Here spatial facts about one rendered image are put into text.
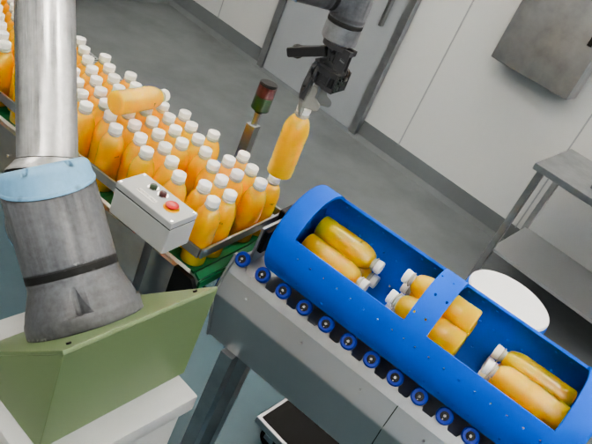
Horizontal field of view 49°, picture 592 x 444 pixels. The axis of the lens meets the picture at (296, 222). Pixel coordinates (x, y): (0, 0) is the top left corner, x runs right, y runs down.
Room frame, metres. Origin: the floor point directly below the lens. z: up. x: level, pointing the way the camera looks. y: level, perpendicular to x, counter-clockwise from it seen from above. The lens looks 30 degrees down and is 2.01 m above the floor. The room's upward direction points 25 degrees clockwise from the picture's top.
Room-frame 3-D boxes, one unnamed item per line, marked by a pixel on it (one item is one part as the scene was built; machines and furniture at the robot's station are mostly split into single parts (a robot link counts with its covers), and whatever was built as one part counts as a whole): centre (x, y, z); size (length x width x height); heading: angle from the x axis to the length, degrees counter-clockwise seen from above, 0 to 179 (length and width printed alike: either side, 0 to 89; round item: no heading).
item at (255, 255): (1.58, 0.05, 0.99); 0.10 x 0.02 x 0.12; 158
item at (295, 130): (1.60, 0.10, 1.29); 0.07 x 0.07 x 0.19
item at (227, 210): (1.54, 0.20, 1.00); 0.07 x 0.07 x 0.19
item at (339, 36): (1.59, 0.09, 1.62); 0.10 x 0.09 x 0.05; 159
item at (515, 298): (1.79, -0.72, 1.03); 0.28 x 0.28 x 0.01
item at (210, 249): (1.61, 0.13, 0.96); 0.40 x 0.01 x 0.03; 158
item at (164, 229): (1.39, 0.35, 1.05); 0.20 x 0.10 x 0.10; 68
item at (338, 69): (1.59, 0.08, 1.54); 0.09 x 0.08 x 0.12; 69
